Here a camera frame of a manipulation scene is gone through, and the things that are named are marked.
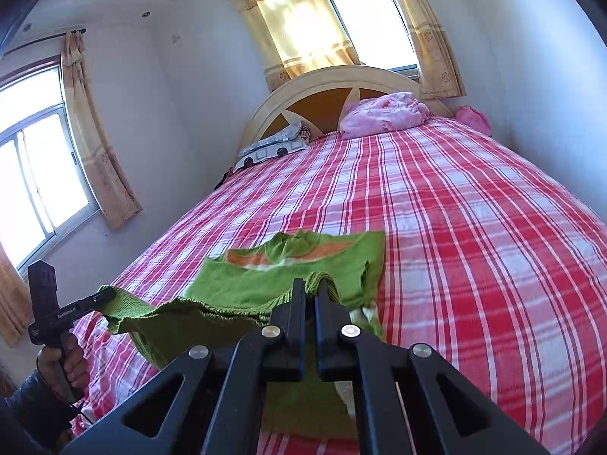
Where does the dark curtain rod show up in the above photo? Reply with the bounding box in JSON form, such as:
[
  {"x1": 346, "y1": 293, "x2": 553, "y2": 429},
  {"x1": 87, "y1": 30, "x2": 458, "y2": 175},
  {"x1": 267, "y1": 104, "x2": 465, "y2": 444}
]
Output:
[{"x1": 0, "y1": 27, "x2": 88, "y2": 58}]

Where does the yellow curtain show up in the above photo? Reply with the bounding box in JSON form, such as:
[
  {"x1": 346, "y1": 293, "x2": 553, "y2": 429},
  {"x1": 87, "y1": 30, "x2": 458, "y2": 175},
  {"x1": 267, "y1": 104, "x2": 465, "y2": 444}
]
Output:
[
  {"x1": 61, "y1": 31, "x2": 143, "y2": 232},
  {"x1": 379, "y1": 0, "x2": 468, "y2": 100},
  {"x1": 225, "y1": 0, "x2": 361, "y2": 93},
  {"x1": 0, "y1": 246, "x2": 33, "y2": 348}
]

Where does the window behind headboard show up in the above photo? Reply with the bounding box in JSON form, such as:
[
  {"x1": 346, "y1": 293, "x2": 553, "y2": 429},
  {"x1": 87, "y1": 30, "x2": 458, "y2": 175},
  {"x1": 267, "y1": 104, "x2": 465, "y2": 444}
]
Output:
[{"x1": 322, "y1": 0, "x2": 420, "y2": 79}]

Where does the white grey pillow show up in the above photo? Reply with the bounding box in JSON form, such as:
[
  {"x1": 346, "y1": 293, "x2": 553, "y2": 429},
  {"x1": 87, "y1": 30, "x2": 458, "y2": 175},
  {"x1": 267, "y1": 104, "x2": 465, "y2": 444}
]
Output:
[{"x1": 236, "y1": 121, "x2": 311, "y2": 170}]

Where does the person's left forearm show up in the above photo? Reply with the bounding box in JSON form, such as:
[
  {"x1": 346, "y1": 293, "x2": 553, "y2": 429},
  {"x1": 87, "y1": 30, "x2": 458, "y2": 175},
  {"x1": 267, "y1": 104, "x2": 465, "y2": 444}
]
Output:
[{"x1": 0, "y1": 370, "x2": 81, "y2": 455}]

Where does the pink cushion beside bed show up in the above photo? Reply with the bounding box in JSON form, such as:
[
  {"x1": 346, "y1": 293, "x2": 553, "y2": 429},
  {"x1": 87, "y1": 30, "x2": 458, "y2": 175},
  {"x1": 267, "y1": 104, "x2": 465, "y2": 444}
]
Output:
[{"x1": 453, "y1": 105, "x2": 492, "y2": 136}]

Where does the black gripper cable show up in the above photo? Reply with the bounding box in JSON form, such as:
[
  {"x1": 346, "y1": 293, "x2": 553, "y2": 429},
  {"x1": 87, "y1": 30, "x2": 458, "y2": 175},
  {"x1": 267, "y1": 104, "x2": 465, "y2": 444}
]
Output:
[{"x1": 70, "y1": 402, "x2": 98, "y2": 425}]

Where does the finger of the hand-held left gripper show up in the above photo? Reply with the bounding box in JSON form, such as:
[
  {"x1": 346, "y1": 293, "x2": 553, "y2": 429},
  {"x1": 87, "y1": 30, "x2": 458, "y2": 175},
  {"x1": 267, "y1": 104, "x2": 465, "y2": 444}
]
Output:
[{"x1": 73, "y1": 287, "x2": 117, "y2": 315}]

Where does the large side window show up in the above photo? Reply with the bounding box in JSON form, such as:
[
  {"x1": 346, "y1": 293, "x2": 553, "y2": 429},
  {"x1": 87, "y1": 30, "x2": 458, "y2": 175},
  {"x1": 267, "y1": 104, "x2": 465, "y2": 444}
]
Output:
[{"x1": 0, "y1": 57, "x2": 100, "y2": 271}]

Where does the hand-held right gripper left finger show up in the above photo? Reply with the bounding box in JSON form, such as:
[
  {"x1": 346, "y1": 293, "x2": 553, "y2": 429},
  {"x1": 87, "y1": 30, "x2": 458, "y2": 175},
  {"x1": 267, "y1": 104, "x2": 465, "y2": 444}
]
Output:
[{"x1": 61, "y1": 279, "x2": 307, "y2": 455}]

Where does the bed with red plaid sheet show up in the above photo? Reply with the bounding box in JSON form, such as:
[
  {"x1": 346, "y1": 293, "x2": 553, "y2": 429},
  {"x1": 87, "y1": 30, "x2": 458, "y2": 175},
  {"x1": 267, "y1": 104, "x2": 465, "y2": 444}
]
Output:
[{"x1": 71, "y1": 116, "x2": 607, "y2": 455}]

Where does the pink folded quilt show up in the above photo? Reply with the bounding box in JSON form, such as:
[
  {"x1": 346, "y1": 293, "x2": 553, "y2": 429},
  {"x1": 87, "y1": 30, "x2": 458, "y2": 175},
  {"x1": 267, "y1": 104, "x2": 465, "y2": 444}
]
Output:
[{"x1": 339, "y1": 92, "x2": 431, "y2": 139}]

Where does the person's left hand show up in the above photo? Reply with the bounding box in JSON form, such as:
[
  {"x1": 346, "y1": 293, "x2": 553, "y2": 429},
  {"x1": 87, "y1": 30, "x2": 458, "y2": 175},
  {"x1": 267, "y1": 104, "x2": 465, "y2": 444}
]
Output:
[{"x1": 38, "y1": 334, "x2": 91, "y2": 389}]

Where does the cream wooden headboard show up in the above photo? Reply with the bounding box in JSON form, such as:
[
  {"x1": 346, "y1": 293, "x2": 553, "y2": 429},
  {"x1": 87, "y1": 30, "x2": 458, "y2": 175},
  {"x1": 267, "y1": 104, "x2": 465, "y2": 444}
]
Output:
[{"x1": 237, "y1": 65, "x2": 453, "y2": 152}]

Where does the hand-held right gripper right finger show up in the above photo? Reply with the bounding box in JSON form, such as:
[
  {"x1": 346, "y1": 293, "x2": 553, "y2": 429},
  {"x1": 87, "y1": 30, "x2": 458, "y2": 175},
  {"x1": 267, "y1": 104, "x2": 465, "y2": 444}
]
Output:
[{"x1": 317, "y1": 279, "x2": 551, "y2": 455}]

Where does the green orange striped knit sweater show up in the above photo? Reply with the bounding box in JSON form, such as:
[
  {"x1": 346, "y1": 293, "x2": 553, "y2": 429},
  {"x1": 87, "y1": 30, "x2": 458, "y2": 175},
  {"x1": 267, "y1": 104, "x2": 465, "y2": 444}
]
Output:
[{"x1": 97, "y1": 230, "x2": 387, "y2": 439}]

